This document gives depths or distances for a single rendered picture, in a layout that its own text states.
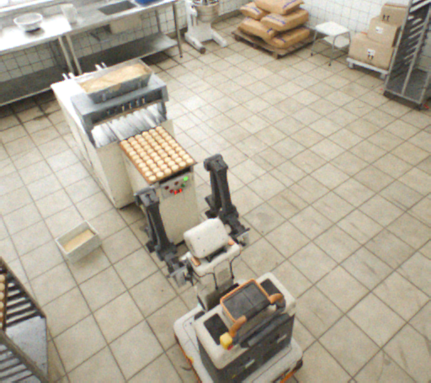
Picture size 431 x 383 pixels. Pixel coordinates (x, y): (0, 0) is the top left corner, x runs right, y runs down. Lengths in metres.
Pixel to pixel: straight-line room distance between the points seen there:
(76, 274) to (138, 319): 0.72
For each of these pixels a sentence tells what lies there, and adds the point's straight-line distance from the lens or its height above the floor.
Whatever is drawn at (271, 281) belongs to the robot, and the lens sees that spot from 2.29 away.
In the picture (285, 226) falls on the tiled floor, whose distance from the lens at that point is 3.56.
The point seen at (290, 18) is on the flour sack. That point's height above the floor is 0.53.
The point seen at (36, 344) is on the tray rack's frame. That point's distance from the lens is 3.19.
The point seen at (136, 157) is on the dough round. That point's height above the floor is 0.92.
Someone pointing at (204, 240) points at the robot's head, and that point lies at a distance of 2.06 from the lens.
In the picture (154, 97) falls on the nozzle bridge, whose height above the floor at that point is 1.05.
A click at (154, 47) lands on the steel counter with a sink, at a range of 6.22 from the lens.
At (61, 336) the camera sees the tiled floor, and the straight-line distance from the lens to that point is 3.32.
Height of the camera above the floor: 2.78
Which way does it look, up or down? 42 degrees down
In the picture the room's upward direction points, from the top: 4 degrees counter-clockwise
